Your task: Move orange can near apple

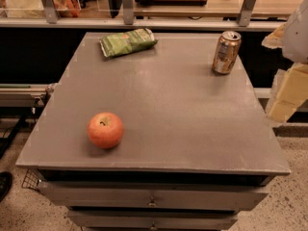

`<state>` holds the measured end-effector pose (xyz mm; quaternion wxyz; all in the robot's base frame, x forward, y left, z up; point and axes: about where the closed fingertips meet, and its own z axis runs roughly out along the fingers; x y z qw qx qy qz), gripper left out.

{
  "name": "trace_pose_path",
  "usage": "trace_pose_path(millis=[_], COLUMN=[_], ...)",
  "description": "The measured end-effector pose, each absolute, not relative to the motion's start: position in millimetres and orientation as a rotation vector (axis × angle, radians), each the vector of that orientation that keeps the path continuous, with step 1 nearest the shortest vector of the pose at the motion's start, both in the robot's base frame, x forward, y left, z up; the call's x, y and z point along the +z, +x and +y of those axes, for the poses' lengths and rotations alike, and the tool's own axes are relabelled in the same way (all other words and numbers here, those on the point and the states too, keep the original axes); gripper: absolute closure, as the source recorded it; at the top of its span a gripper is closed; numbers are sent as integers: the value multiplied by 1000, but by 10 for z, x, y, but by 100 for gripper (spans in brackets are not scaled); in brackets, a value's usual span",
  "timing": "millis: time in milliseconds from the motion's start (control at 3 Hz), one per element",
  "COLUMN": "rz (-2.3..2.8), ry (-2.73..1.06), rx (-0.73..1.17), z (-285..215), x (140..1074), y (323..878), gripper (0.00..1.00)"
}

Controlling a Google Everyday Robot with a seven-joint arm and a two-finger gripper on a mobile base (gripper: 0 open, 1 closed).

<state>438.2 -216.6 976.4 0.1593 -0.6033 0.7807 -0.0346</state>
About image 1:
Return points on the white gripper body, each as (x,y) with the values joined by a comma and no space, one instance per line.
(296,33)

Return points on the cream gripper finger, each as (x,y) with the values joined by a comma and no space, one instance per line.
(288,92)
(274,39)

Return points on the orange soda can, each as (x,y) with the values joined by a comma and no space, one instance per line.
(226,52)

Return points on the red apple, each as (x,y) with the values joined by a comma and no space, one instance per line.
(105,130)

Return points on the grey drawer cabinet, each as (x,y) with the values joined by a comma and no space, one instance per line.
(183,124)

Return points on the green chip bag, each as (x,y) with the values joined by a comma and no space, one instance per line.
(127,42)

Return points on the orange snack bag on shelf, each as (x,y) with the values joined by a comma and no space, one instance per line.
(67,8)

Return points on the lower grey drawer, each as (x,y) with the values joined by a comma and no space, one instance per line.
(153,221)

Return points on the grey drawer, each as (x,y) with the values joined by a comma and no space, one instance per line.
(153,221)
(155,196)

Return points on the upper grey drawer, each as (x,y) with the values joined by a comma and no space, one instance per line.
(155,196)

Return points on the clear plastic container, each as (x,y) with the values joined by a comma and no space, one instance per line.
(22,8)

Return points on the black shoe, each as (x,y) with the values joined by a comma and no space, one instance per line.
(6,181)

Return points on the metal shelf bracket right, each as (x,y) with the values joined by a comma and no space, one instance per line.
(246,12)

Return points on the metal shelf bracket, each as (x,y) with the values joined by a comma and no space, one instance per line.
(50,12)
(246,12)
(128,12)

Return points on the metal shelf bracket middle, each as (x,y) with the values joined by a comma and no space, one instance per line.
(128,12)

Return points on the metal shelf bracket left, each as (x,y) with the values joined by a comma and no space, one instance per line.
(50,12)

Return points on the wire mesh basket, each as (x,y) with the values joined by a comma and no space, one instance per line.
(30,181)

